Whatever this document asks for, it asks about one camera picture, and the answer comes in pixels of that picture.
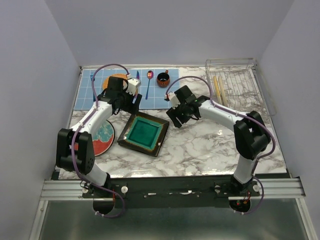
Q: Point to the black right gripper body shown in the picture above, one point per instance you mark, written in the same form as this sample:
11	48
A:
182	113

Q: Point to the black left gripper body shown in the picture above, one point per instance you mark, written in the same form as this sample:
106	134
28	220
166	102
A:
126	102

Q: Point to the teal and red plate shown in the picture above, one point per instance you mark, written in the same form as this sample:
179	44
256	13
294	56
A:
103	138

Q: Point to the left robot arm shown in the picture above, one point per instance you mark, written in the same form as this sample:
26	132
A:
75	150

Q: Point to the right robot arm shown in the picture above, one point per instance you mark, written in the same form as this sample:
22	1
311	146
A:
250	133

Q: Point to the blue grid placemat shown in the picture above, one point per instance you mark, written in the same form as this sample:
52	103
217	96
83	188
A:
156	94

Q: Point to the woven wicker coaster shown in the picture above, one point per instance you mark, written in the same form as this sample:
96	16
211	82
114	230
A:
117	75

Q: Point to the iridescent spoon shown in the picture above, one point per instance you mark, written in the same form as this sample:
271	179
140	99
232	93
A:
150	75

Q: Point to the brown ceramic mug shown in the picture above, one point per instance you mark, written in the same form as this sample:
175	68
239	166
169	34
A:
163	79

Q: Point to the brown rimmed plate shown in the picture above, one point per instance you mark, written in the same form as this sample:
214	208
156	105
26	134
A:
222	91

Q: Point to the yellow rimmed plate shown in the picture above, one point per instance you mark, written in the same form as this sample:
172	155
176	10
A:
217	90

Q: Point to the blue fork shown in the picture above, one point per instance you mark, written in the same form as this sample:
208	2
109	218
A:
92	79

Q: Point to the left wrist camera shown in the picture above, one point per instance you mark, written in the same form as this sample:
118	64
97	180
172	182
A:
133	86

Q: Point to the wire dish rack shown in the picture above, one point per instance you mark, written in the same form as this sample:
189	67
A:
241	82

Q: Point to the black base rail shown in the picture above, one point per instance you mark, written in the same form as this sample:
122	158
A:
173	192

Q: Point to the aluminium frame extrusion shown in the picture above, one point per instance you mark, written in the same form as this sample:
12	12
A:
70	190

